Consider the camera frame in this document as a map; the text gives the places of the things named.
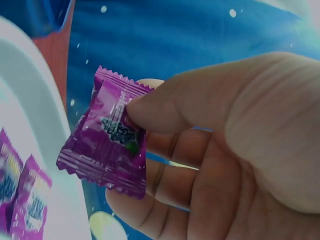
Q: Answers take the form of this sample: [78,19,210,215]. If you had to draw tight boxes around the person's right hand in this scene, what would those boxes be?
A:
[104,51,320,240]

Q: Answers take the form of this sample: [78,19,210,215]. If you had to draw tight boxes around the purple candy packet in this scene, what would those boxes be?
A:
[9,154,53,240]
[56,65,156,200]
[0,127,25,213]

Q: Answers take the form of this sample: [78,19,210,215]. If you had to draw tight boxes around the white plastic tray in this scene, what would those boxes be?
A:
[0,15,92,240]

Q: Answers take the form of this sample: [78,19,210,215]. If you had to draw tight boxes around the blue plastic container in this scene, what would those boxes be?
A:
[23,0,77,36]

